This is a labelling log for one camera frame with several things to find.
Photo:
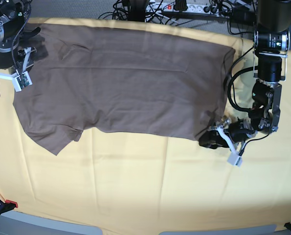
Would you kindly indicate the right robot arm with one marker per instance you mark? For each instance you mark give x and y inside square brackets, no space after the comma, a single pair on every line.
[14,17]

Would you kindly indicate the brown T-shirt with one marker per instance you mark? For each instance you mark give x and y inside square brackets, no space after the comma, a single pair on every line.
[120,80]

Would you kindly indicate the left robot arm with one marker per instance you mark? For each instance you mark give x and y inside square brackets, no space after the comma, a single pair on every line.
[271,44]

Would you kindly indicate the black power adapter box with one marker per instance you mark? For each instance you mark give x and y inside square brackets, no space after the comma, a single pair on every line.
[243,17]

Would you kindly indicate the white power strip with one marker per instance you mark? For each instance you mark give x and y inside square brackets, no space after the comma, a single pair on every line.
[178,8]

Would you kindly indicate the black stand centre background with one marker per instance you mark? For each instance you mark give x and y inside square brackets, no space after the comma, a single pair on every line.
[137,10]

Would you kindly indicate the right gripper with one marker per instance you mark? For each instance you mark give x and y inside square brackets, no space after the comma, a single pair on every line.
[6,61]

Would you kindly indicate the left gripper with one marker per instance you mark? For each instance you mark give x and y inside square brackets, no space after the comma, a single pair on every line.
[239,131]

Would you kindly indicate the yellow tablecloth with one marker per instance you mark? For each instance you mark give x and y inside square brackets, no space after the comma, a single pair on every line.
[138,184]

